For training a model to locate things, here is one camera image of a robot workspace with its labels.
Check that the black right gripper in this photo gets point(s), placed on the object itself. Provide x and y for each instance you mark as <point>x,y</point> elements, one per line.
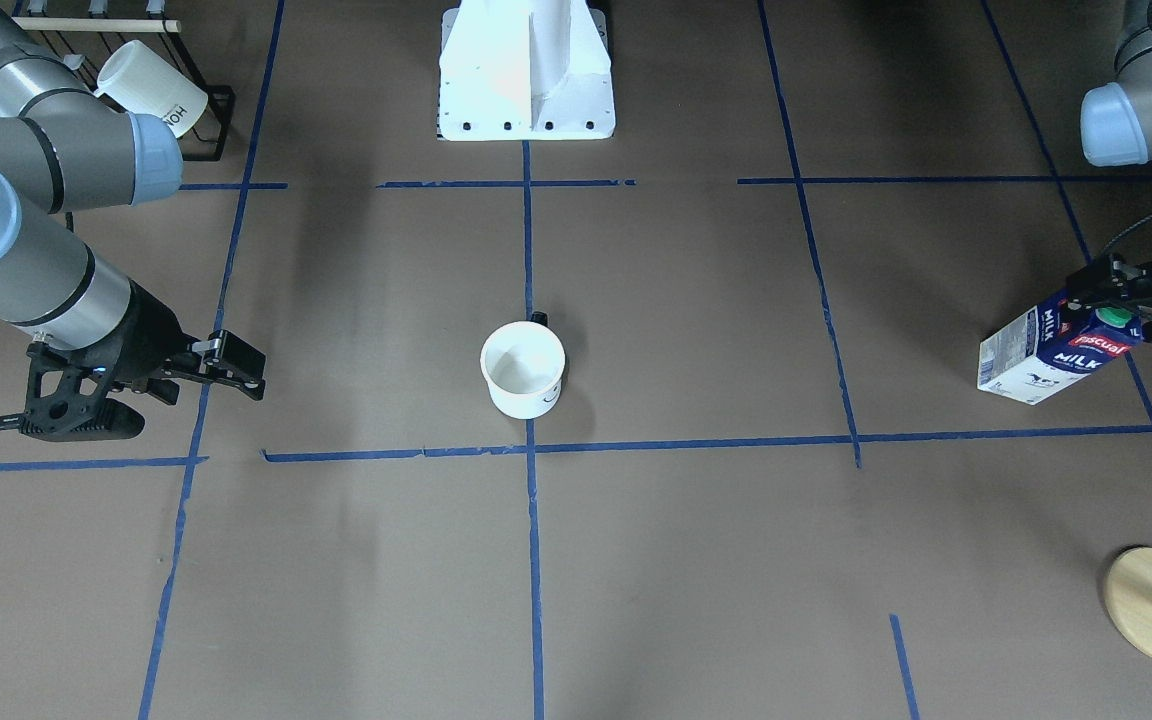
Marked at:
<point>148,330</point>

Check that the white smiley face mug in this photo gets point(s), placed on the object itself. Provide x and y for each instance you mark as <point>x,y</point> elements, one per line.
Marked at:
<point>523,365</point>

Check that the blue white milk carton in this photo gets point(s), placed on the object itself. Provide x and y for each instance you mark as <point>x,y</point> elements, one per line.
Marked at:
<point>1051,347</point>

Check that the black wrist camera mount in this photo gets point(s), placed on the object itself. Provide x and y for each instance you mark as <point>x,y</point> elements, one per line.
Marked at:
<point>68,397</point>

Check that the white HOME mug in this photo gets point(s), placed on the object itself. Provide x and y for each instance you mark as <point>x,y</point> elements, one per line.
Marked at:
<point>142,82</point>

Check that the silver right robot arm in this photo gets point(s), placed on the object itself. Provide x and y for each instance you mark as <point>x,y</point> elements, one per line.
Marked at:
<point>93,329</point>

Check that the black wire mug rack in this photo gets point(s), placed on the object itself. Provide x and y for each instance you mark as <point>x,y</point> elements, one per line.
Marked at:
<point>86,36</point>

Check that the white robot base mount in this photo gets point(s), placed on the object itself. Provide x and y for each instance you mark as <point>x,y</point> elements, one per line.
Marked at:
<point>526,71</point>

